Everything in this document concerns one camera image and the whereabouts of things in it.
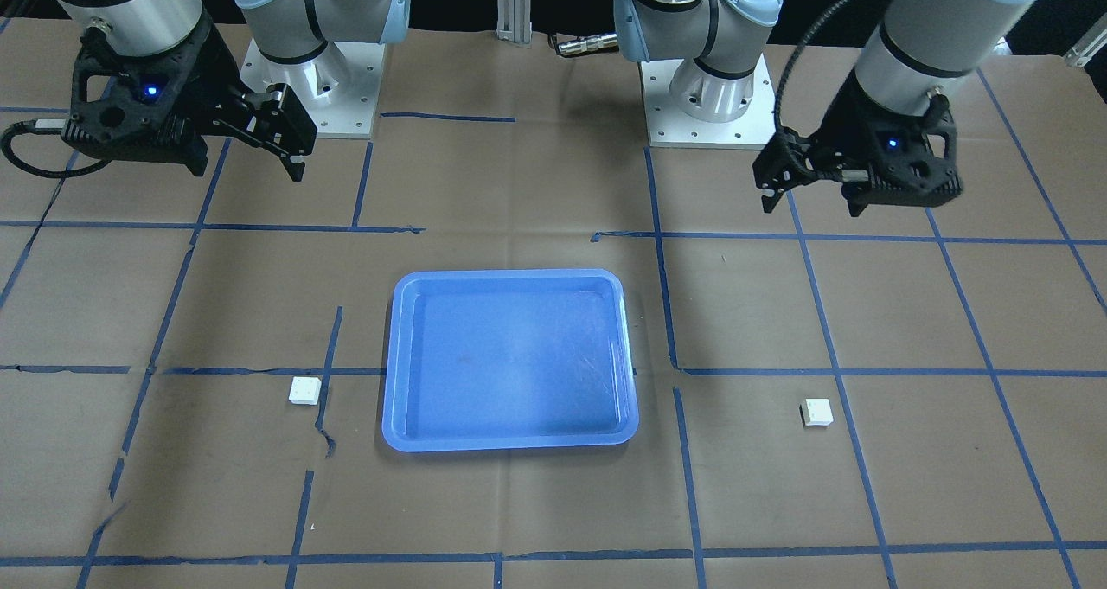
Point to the aluminium frame post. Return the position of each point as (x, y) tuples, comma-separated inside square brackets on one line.
[(513, 23)]

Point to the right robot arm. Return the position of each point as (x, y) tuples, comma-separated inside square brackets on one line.
[(286, 31)]

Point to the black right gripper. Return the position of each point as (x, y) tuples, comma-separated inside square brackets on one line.
[(204, 68)]

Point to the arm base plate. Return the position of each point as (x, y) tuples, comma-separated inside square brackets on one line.
[(687, 108), (340, 89)]

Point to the blue plastic tray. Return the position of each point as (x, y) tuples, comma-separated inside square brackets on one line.
[(509, 360)]

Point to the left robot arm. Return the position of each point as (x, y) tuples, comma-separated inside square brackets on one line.
[(918, 49)]

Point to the metal connector plug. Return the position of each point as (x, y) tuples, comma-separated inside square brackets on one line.
[(580, 46)]

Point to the white block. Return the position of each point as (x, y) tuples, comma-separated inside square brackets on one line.
[(817, 412), (305, 390)]

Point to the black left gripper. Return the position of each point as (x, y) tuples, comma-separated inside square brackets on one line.
[(841, 124)]

